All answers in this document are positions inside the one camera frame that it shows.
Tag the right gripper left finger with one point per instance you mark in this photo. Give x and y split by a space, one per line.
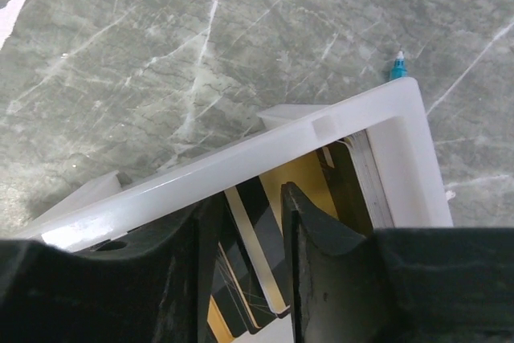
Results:
151 285

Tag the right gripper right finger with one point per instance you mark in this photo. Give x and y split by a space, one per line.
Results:
397 284

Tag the white card tray box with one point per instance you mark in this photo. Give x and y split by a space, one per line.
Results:
393 115

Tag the blue pen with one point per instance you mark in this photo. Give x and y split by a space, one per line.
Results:
398 69

